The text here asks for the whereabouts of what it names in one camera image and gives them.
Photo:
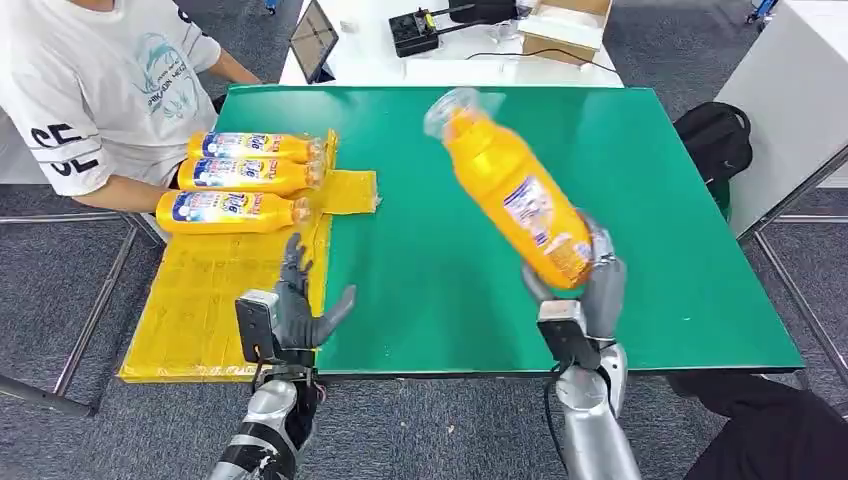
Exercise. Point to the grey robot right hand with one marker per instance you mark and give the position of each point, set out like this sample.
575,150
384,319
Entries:
606,298

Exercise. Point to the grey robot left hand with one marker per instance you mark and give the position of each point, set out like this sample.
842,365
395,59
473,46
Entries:
295,318

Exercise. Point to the orange drink bottle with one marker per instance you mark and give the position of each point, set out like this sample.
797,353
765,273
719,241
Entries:
225,212
245,175
252,146
510,192

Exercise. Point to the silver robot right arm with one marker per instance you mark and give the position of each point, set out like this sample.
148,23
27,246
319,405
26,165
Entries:
590,424

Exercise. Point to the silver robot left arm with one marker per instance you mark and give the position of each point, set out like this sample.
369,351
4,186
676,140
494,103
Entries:
265,424

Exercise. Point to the green table mat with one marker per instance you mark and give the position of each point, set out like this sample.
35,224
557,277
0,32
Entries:
430,265

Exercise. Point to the black backpack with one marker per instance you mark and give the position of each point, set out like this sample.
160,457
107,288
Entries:
712,146

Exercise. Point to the cardboard box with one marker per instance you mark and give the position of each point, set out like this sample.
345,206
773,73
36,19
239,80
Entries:
563,53

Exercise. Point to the white table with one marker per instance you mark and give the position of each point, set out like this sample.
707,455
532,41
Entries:
371,66

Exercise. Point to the white cabinet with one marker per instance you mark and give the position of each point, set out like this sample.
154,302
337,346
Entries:
788,99

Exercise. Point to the white packing insert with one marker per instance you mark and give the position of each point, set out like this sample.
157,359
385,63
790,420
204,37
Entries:
563,30

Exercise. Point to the black tablet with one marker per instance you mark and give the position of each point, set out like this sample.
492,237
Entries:
312,40

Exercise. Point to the small white object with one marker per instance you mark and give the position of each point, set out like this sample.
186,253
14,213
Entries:
349,26

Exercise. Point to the black device with antenna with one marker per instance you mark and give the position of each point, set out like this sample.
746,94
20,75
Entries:
411,34

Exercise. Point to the person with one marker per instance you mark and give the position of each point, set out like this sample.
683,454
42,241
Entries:
99,79

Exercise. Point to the black bag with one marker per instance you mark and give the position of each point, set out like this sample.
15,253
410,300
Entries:
482,10

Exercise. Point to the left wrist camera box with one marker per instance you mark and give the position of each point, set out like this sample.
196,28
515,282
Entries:
255,328

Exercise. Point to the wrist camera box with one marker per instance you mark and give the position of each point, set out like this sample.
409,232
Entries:
255,328
563,331

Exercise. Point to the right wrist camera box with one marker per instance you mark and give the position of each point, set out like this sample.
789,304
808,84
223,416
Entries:
563,331

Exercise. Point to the metal floor frame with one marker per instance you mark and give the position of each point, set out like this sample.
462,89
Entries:
796,298
95,318

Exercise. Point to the blue frame piece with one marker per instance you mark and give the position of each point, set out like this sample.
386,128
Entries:
270,6
760,10

